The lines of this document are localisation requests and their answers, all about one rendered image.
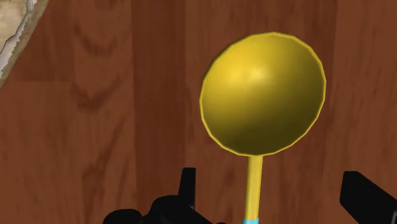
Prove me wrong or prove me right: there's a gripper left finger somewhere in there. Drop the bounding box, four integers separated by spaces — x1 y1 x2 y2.
102 167 218 224

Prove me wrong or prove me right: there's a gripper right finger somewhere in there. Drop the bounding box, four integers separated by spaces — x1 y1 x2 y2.
339 170 397 224

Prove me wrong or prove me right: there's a yellow ladle with blue band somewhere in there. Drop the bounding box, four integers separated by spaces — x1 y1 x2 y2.
198 31 327 224

